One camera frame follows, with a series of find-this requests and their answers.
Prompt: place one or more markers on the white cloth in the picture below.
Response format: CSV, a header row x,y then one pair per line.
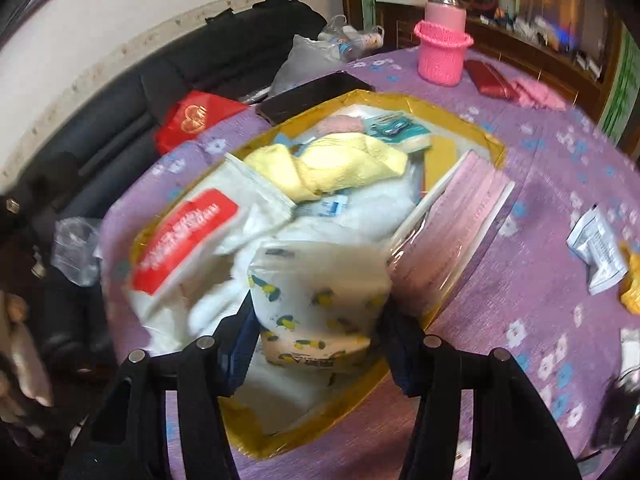
x,y
370,215

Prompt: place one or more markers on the black bag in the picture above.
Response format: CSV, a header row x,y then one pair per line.
x,y
125,110

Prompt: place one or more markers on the pile of counter clutter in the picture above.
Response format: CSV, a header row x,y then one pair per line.
x,y
540,15

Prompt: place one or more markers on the yellow towel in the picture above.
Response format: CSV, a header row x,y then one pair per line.
x,y
340,162

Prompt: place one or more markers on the red gift bag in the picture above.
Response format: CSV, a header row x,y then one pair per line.
x,y
195,120

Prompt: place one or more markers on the pink zip pouch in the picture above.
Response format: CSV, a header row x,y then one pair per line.
x,y
450,230

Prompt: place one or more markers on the person's left hand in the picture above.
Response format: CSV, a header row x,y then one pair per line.
x,y
22,355

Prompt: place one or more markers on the black phone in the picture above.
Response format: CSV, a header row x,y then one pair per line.
x,y
310,97

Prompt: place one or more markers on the crumpled clear plastic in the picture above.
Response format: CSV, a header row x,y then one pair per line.
x,y
75,250

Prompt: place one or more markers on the pink fluffy cloth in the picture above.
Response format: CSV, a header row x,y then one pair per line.
x,y
340,124

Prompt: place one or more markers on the gold foil packet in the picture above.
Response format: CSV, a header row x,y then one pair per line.
x,y
632,285

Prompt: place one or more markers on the small white packet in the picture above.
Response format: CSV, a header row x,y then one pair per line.
x,y
597,250

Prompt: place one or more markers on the red pouch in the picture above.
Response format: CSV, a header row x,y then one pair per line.
x,y
490,80

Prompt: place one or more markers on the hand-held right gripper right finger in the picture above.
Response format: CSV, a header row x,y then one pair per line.
x,y
402,360

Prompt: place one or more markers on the white desiccant packet blue label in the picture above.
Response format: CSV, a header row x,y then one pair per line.
x,y
330,206

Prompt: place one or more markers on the white packet with bee print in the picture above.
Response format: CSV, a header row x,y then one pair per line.
x,y
320,300

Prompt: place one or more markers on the bamboo print panel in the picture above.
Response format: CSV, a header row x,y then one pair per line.
x,y
622,90

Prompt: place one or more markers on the white foam box yellow tape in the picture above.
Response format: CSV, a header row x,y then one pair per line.
x,y
245,440

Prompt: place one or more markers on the white bag red print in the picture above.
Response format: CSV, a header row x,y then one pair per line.
x,y
185,240

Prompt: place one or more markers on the grey plastic bag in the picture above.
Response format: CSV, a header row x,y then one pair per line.
x,y
305,60

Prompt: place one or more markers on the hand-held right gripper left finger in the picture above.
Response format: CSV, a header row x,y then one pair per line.
x,y
237,357

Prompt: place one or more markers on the purple floral tablecloth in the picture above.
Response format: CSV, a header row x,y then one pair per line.
x,y
540,200

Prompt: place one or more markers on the clear bag of bottles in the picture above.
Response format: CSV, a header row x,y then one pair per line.
x,y
352,37

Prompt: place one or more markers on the pink sleeved bottle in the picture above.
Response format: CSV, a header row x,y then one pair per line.
x,y
445,12

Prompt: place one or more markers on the pink knitted holder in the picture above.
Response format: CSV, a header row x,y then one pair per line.
x,y
442,57

